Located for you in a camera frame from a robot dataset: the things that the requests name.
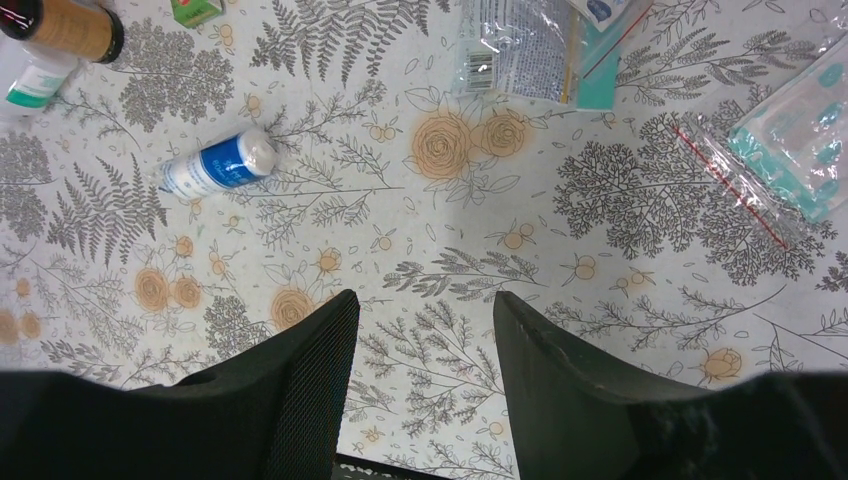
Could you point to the brown bottle orange cap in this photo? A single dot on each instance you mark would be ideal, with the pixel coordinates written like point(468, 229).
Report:
point(82, 28)

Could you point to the blue white sachet pack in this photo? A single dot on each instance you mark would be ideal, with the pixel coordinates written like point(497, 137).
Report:
point(601, 14)

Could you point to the white bottle green label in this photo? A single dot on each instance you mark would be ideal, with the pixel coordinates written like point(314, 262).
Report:
point(31, 75)

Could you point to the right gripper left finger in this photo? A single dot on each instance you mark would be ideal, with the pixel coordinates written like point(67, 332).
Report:
point(273, 411)

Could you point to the clear teal zip bag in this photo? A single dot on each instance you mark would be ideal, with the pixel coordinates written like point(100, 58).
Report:
point(784, 162)

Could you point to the white bottle blue label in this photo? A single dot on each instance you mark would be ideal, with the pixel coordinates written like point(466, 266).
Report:
point(244, 158)

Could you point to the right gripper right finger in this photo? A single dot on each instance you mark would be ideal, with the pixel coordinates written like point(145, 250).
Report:
point(577, 412)

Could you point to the small green box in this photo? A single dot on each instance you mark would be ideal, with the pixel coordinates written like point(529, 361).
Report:
point(191, 13)

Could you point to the clear bag teal strip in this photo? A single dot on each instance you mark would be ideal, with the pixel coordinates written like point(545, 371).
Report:
point(542, 50)

